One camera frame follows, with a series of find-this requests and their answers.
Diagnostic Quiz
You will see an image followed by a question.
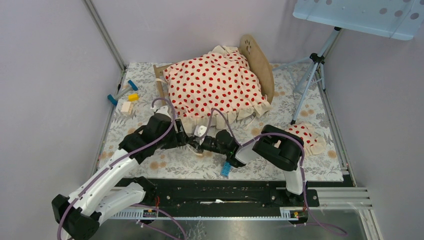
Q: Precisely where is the small strawberry print pillow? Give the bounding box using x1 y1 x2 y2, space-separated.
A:
284 122 327 156

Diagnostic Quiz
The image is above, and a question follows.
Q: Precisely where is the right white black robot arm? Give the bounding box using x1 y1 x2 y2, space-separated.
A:
188 124 307 206

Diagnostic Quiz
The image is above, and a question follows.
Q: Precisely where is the wooden pet bed frame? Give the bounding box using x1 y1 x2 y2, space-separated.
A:
153 34 275 125

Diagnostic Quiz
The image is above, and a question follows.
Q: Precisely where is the blue toy brick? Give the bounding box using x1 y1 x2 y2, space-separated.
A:
220 161 232 179

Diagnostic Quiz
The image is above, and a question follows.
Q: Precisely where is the purple cable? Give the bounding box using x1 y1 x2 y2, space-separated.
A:
56 97 188 240
203 107 349 239

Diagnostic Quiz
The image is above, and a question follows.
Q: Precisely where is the cream tie string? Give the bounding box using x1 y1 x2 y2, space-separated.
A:
187 144 205 157

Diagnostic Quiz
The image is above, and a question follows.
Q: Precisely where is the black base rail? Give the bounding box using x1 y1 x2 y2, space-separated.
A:
112 177 354 220

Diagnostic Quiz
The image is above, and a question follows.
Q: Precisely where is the grey tripod stand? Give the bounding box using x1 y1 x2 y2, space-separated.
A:
272 26 342 125

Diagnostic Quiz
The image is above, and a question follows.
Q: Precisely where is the light blue perforated tray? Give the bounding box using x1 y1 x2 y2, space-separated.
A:
293 0 424 41

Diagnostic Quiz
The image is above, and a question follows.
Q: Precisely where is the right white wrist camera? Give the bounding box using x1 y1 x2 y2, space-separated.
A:
193 125 208 138

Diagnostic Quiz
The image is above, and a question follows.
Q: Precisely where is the beige wooden toy block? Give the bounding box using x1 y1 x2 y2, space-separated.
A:
120 101 133 116

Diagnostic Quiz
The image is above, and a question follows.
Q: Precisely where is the yellow toy block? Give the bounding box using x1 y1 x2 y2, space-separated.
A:
128 93 139 102

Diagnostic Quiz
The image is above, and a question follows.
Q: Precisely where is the large strawberry print cushion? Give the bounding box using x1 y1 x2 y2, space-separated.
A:
163 45 272 131

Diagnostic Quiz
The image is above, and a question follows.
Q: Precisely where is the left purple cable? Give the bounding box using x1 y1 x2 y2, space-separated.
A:
56 97 188 240

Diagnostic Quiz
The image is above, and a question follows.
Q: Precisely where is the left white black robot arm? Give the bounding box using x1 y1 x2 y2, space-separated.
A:
51 110 188 240

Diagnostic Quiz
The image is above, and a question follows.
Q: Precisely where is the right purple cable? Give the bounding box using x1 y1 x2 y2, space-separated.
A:
203 107 349 239

